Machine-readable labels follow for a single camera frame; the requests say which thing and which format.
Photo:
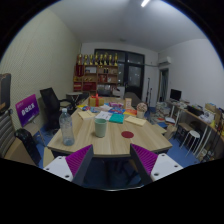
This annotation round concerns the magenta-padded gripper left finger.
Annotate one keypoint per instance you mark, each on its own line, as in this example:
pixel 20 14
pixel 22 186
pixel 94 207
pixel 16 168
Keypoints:
pixel 79 159

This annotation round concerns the clear plastic water bottle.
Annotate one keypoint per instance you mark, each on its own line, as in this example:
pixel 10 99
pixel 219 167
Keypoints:
pixel 66 128

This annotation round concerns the white air conditioner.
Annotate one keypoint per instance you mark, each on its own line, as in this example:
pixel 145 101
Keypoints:
pixel 164 61

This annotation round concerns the pale yellow book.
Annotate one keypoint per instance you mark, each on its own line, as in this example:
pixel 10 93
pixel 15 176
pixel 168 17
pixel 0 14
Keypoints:
pixel 135 120
pixel 86 115

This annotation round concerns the purple sign board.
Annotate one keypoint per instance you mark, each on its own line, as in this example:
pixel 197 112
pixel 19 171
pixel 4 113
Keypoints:
pixel 27 110

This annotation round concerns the teal book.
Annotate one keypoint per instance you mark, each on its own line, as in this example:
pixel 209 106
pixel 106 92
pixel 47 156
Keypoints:
pixel 116 118

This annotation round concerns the grey striped chair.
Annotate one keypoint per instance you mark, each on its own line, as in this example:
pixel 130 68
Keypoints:
pixel 6 133

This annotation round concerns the black office chair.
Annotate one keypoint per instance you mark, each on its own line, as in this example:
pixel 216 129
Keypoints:
pixel 50 103

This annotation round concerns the ceiling light strip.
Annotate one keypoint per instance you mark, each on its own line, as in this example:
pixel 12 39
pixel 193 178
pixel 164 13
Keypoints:
pixel 145 3

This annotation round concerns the small round side table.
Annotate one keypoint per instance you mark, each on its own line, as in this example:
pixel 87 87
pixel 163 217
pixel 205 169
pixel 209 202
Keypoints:
pixel 74 95

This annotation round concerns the yellow gift box red ribbon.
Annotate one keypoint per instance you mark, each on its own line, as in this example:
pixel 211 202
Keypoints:
pixel 96 101

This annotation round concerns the red shelf unit with trophies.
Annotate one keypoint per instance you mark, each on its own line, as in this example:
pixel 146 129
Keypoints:
pixel 96 75

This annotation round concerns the flat round red coaster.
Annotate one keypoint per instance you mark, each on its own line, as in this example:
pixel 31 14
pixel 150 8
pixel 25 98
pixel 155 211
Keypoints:
pixel 127 134

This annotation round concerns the white round stool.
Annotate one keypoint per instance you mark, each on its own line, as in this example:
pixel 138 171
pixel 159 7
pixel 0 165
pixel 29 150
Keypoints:
pixel 193 135

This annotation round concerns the black computer monitor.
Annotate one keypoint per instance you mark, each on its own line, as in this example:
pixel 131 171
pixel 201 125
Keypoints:
pixel 175 94

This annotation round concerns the cluttered wooden side desk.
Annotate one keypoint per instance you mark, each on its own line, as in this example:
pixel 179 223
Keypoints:
pixel 196 116

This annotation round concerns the white printed booklet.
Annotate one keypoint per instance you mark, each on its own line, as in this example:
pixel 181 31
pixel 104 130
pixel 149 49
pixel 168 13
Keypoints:
pixel 103 115

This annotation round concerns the pale green cup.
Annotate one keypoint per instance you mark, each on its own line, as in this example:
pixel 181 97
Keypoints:
pixel 100 128

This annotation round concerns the blue colourful booklet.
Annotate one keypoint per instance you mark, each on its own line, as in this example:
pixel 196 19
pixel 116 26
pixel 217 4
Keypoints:
pixel 90 109

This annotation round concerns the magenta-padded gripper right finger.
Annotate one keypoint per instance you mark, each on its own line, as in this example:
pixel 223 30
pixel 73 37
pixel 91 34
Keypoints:
pixel 145 160

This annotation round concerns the small orange carton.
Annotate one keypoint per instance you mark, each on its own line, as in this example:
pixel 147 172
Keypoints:
pixel 128 103

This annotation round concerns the orange book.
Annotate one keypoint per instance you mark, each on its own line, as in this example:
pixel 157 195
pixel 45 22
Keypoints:
pixel 130 112

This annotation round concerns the black framed glass door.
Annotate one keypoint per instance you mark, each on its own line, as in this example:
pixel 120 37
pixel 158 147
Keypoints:
pixel 133 76

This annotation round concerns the potted pink flower plant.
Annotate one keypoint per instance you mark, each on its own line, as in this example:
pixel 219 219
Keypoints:
pixel 141 108

